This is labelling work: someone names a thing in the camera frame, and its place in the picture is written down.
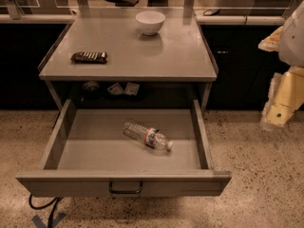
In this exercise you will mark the dark striped snack bar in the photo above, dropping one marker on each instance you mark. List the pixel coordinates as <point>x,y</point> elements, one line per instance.
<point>89,57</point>

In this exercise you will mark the left white tag card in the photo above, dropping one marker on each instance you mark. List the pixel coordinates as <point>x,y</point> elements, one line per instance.
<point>115,89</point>

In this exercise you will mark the grey open top drawer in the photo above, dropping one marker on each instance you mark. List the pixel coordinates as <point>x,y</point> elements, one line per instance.
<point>88,149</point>

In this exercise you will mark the round dark knob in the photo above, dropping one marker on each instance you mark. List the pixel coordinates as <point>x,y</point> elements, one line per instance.
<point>90,87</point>

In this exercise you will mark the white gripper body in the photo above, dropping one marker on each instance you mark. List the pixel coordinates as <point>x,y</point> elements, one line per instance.
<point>293,43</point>

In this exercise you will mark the glass partition rail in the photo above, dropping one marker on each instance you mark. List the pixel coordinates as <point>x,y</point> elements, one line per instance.
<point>205,11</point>

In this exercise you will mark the black drawer handle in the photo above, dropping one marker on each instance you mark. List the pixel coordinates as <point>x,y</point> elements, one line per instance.
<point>125,188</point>

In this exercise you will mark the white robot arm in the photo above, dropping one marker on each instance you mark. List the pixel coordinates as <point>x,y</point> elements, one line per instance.
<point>291,45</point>

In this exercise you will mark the black office chair seat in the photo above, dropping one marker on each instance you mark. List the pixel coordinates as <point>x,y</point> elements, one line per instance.
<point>124,3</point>

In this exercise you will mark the grey counter cabinet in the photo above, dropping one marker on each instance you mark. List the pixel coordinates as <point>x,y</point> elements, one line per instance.
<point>177,53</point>

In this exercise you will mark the white tag card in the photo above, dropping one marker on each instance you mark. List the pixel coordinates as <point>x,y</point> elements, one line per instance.
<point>131,89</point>
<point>115,89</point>

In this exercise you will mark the clear plastic water bottle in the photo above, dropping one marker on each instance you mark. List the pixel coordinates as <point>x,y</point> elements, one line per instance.
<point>149,136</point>

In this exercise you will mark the blue floor tape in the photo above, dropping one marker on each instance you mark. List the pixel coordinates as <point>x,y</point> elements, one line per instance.
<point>39,223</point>

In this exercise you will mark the right white tag card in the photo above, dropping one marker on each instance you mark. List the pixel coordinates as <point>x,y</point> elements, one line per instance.
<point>131,89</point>

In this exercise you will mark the white ceramic bowl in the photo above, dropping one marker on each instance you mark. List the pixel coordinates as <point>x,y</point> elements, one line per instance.
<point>150,22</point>

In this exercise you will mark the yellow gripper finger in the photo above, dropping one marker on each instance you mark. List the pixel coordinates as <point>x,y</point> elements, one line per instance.
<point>274,116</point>
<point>271,42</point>

